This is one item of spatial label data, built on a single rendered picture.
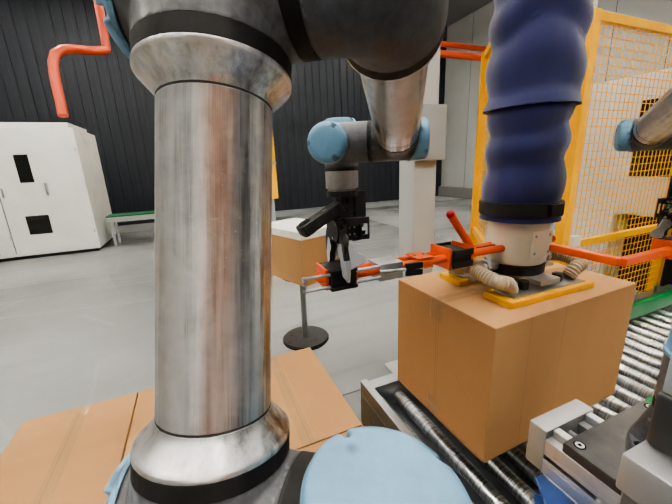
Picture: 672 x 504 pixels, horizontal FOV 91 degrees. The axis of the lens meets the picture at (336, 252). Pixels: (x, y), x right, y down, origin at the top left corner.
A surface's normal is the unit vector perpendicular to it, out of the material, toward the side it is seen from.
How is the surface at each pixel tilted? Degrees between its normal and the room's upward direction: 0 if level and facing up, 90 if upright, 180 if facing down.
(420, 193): 90
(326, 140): 90
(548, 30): 83
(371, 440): 7
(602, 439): 0
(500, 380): 90
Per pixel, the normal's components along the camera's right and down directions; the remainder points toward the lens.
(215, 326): 0.27, 0.02
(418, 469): 0.08, -0.96
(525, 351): 0.41, 0.22
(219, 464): 0.29, -0.68
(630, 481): -0.92, 0.14
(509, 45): -0.87, -0.11
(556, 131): 0.08, -0.07
